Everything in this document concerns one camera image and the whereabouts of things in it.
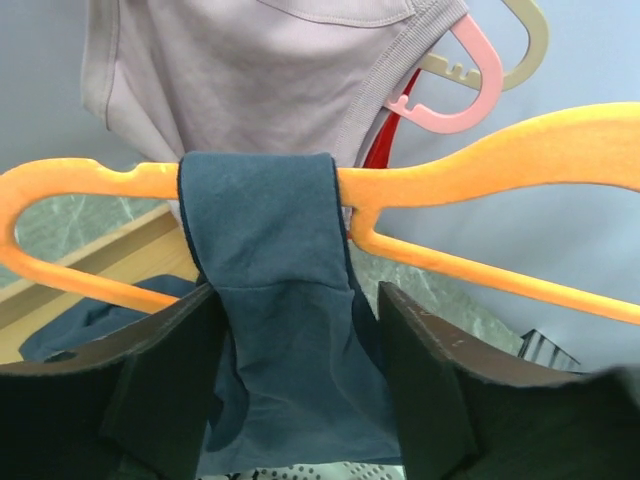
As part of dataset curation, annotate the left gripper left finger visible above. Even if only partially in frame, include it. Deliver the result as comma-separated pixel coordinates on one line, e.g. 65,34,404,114
1,285,225,479

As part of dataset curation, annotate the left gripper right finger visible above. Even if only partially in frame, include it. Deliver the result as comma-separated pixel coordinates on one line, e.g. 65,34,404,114
378,282,639,479

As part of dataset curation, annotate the navy blue tank top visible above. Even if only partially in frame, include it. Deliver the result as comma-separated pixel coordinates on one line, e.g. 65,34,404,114
20,152,401,479

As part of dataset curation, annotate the orange plastic hanger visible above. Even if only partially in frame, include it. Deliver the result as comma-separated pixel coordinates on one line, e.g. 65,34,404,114
1,102,639,324

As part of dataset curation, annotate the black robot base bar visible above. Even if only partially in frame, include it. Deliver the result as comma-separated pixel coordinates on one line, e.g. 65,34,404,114
518,330,582,374

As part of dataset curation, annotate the red tank top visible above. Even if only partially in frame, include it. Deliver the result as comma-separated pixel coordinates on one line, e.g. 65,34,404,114
359,67,424,169

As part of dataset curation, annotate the mauve tank top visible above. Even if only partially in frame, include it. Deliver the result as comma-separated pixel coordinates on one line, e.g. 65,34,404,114
81,1,468,167

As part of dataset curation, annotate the pink plastic hanger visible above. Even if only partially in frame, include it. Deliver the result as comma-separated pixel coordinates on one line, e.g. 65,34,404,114
385,14,504,134

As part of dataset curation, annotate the white perforated plastic basket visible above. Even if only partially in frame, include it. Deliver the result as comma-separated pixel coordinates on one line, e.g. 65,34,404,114
207,462,405,480

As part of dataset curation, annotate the wooden clothes rack centre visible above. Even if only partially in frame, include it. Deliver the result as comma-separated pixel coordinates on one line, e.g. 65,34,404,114
1,206,197,364

